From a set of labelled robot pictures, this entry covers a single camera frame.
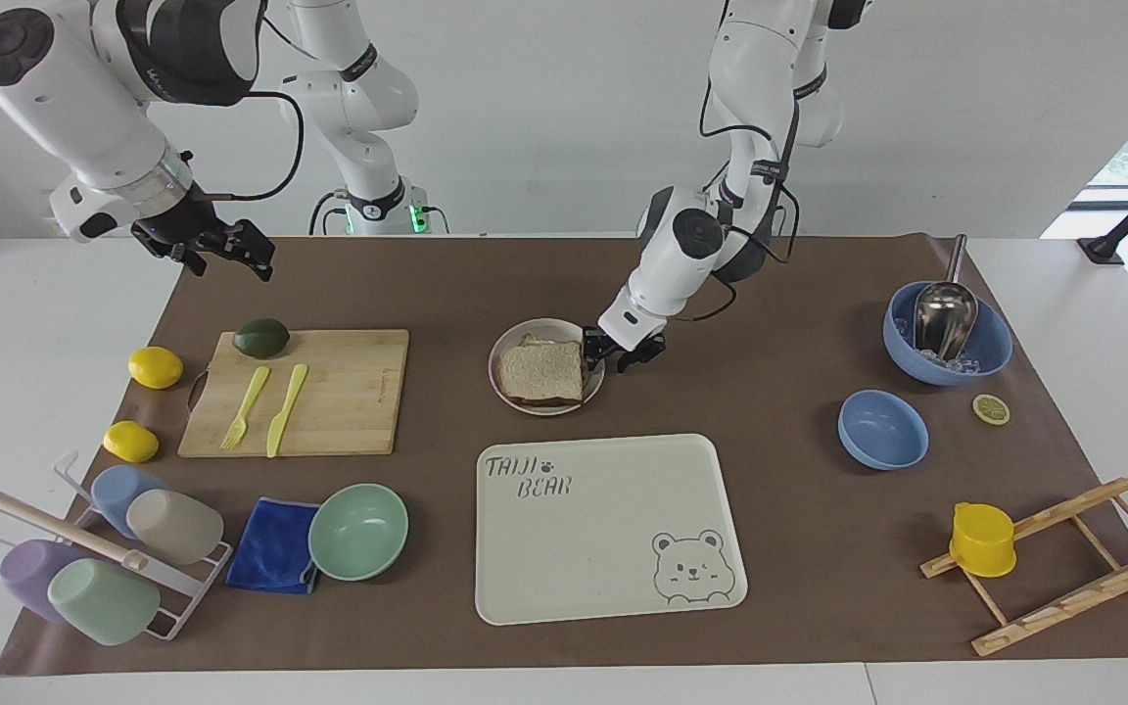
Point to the yellow-green plastic knife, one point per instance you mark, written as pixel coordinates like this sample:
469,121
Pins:
286,411

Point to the round beige plate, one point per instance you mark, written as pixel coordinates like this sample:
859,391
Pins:
497,367

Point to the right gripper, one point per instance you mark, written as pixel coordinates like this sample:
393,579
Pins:
175,227

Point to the large blue bowl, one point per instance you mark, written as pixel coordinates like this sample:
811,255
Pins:
995,343

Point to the green avocado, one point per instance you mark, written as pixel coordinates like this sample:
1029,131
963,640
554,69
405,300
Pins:
261,339

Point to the wooden rack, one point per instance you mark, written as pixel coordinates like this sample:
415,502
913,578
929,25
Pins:
1073,597

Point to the clear ice cube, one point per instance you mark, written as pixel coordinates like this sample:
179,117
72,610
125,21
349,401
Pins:
903,331
963,366

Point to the beige plastic cup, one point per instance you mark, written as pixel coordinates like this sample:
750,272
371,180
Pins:
177,524

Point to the green plastic cup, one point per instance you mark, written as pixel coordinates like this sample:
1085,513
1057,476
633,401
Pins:
104,602

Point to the small blue bowl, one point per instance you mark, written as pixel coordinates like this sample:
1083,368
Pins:
882,431

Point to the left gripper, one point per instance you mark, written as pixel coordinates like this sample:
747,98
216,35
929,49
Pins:
638,345

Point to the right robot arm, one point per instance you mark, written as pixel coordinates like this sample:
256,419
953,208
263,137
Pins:
84,98

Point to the blue cloth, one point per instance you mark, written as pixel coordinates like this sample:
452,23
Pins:
265,548

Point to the yellow lemon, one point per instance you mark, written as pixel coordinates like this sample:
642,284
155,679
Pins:
131,442
156,367

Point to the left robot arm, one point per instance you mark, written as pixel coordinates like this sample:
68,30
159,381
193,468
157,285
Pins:
711,235

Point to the wooden cutting board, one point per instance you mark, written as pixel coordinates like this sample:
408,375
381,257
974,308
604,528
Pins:
349,401

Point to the lemon slice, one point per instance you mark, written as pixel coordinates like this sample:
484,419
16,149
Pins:
991,409

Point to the yellow plastic cup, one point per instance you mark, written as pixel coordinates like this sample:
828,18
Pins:
983,540

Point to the purple plastic cup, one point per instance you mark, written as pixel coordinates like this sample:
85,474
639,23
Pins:
27,578

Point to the metal scoop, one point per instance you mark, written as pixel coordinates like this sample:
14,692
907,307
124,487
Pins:
944,318

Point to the blue plastic cup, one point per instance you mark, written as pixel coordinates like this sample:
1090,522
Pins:
114,490

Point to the cream tray with bear print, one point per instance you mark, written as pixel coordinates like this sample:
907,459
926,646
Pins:
603,529

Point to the green bowl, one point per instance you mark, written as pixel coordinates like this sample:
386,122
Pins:
358,534

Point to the bread sandwich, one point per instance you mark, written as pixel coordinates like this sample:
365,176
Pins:
542,372

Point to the yellow-green plastic fork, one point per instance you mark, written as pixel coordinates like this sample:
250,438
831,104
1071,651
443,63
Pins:
247,401

